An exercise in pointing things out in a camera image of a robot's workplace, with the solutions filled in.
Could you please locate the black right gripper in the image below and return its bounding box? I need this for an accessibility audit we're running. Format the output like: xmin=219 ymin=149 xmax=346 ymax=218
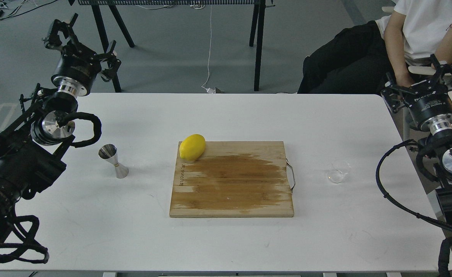
xmin=380 ymin=54 xmax=452 ymax=133

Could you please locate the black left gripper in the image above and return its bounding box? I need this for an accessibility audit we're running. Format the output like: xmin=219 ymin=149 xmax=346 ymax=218
xmin=43 ymin=13 xmax=122 ymax=96

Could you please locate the steel double jigger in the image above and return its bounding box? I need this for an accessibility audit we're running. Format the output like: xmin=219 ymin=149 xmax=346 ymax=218
xmin=98 ymin=144 xmax=129 ymax=179

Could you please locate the small clear glass cup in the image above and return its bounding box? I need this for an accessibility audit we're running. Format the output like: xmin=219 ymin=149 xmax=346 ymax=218
xmin=326 ymin=159 xmax=351 ymax=184

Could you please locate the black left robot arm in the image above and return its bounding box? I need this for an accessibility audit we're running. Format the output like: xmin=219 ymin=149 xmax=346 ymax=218
xmin=0 ymin=13 xmax=121 ymax=264

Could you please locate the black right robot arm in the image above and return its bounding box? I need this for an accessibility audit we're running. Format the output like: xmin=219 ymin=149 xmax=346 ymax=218
xmin=375 ymin=55 xmax=452 ymax=277

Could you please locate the seated person in white shirt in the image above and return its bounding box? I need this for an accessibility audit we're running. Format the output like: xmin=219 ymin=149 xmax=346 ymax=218
xmin=297 ymin=0 xmax=452 ymax=94

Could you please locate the yellow lemon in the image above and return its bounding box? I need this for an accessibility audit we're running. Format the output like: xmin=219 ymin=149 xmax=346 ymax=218
xmin=179 ymin=134 xmax=206 ymax=161

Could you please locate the wooden cutting board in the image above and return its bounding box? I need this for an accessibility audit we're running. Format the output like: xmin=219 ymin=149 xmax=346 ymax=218
xmin=169 ymin=141 xmax=294 ymax=219

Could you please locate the white hanging cable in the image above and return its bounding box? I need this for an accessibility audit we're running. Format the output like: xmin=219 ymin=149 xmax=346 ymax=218
xmin=201 ymin=5 xmax=224 ymax=94

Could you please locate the black metal table frame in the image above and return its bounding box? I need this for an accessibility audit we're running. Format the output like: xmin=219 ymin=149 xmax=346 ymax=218
xmin=73 ymin=0 xmax=267 ymax=93

